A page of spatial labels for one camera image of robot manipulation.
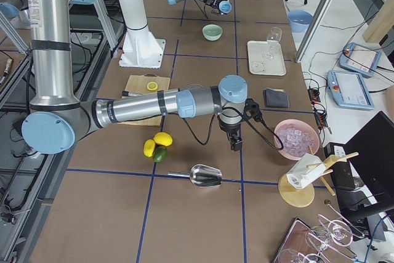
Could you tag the light blue cup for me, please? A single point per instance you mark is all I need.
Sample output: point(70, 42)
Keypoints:
point(225, 7)

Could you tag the light green bowl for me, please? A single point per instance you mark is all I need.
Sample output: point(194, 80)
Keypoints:
point(212, 32)

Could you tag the metal ice scoop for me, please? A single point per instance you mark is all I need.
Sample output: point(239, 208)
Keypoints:
point(201, 175)

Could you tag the pink bowl of ice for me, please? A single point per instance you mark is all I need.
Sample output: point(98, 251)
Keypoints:
point(296, 139)

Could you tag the blue bowl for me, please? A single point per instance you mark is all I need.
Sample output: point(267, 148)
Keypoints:
point(299, 20)

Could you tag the grey folded cloth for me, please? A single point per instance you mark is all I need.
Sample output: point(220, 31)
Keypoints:
point(274, 98)

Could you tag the clear wine glass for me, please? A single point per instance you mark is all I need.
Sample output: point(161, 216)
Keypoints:
point(273, 39)

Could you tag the white cream tray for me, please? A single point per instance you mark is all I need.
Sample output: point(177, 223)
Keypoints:
point(258, 66)

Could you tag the yellow lemon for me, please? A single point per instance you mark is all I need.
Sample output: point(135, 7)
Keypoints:
point(149, 148)
point(163, 138)

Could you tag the green lime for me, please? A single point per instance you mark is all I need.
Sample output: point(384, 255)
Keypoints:
point(159, 154)

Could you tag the wooden paper towel stand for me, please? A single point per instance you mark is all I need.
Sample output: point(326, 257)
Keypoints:
point(296, 188)

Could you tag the lemon half slice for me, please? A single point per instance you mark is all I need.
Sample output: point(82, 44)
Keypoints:
point(152, 86)

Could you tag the steel knife sharpener rod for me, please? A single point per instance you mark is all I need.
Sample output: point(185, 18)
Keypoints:
point(130, 94)

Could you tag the glass rack tray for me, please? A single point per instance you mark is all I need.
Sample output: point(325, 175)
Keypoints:
point(328, 241)

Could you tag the blue teach pendant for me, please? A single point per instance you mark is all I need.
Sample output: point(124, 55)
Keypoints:
point(349, 90)
point(359, 58)

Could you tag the black laptop monitor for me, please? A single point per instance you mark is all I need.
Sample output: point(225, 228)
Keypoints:
point(374, 164)

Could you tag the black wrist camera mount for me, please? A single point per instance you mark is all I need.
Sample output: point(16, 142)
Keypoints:
point(252, 111)

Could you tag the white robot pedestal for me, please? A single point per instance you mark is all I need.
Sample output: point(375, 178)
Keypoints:
point(140, 49)

